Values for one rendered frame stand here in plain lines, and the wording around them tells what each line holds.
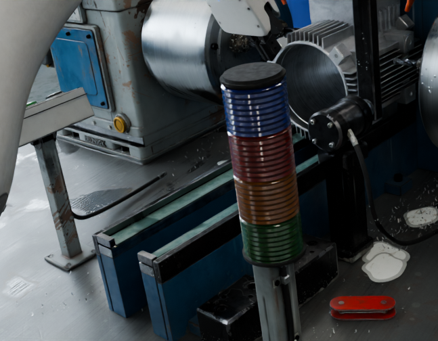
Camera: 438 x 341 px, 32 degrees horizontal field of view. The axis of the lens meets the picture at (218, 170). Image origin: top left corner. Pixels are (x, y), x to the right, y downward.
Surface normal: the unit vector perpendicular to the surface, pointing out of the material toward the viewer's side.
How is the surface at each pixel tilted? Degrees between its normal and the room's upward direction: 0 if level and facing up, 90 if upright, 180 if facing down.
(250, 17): 119
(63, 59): 90
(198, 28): 62
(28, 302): 0
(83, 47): 90
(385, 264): 0
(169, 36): 70
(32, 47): 110
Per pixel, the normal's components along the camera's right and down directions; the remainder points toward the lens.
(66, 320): -0.14, -0.90
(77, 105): 0.61, -0.13
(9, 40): 0.63, 0.33
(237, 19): -0.55, 0.77
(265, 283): -0.70, 0.38
